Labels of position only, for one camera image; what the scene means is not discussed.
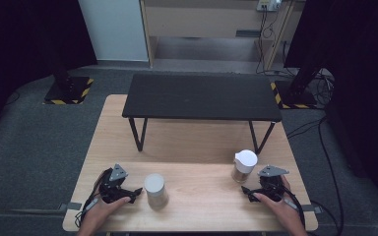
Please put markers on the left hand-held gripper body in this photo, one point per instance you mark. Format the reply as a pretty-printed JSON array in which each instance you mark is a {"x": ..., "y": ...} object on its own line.
[{"x": 113, "y": 191}]

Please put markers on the black stand with striped base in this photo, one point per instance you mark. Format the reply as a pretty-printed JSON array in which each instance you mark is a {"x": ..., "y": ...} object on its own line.
[
  {"x": 67, "y": 90},
  {"x": 297, "y": 96}
]

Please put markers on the white panel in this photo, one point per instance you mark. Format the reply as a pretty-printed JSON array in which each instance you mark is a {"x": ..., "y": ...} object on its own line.
[{"x": 114, "y": 29}]

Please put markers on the spice jar with spouted white lid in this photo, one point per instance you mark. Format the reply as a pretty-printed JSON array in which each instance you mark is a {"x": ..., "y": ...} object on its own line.
[{"x": 245, "y": 162}]

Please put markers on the person's right hand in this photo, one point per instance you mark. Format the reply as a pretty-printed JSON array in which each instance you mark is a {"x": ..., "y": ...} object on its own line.
[{"x": 285, "y": 213}]

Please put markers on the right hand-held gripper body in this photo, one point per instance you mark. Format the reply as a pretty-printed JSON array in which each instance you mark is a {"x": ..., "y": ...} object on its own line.
[{"x": 271, "y": 187}]

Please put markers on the spice jar with round white lid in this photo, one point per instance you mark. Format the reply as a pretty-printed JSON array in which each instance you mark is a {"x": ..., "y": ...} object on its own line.
[{"x": 155, "y": 188}]

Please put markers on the grey tape piece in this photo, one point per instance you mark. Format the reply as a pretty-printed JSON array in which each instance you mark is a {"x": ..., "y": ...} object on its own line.
[
  {"x": 310, "y": 208},
  {"x": 71, "y": 206}
]

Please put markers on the black metal shelf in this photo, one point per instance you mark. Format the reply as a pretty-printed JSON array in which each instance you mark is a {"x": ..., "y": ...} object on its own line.
[{"x": 201, "y": 96}]

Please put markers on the wooden cabinet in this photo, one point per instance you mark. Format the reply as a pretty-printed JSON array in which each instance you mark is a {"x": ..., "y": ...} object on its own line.
[{"x": 206, "y": 21}]

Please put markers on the person's left hand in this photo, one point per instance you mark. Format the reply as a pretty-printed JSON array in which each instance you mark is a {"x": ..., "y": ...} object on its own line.
[{"x": 101, "y": 211}]

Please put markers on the black curtain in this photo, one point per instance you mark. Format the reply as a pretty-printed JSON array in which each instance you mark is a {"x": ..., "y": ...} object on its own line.
[
  {"x": 19, "y": 42},
  {"x": 364, "y": 65}
]

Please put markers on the white power strip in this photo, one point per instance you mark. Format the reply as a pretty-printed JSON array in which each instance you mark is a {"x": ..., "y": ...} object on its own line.
[{"x": 268, "y": 4}]

